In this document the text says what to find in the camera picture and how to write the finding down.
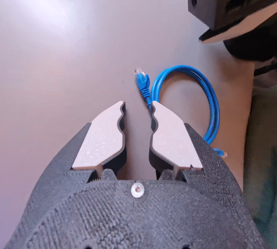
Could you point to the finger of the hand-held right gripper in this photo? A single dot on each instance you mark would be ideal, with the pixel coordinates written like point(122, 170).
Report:
point(240, 28)

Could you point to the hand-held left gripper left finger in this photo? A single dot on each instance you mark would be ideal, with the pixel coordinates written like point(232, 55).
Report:
point(101, 140)

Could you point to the person's green clothing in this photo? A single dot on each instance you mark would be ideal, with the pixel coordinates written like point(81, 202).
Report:
point(263, 156)

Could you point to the black network switch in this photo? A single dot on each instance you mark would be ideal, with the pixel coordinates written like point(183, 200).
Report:
point(207, 2)

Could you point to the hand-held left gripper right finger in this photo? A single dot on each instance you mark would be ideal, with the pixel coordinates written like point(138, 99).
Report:
point(175, 145)

